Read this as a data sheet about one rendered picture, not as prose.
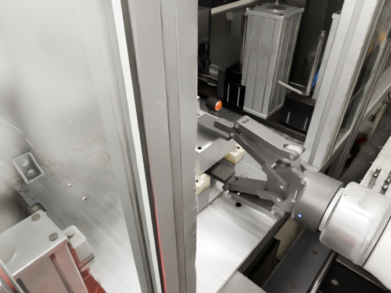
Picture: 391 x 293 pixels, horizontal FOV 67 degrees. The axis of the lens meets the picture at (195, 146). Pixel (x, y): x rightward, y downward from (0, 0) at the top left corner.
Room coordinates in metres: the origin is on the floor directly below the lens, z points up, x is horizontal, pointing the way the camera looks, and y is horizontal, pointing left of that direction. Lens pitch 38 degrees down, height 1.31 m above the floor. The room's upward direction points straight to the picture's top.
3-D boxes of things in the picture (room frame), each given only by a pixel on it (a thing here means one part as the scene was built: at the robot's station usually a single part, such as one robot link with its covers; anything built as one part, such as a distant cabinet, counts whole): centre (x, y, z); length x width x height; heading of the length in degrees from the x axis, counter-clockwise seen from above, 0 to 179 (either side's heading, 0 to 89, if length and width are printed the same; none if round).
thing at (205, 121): (0.39, -0.03, 1.05); 0.07 x 0.03 x 0.01; 48
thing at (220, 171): (0.39, -0.03, 0.96); 0.07 x 0.03 x 0.01; 48
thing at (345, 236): (0.24, -0.20, 1.00); 0.09 x 0.06 x 0.09; 138
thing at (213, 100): (0.52, -0.03, 0.96); 0.03 x 0.03 x 0.12; 48
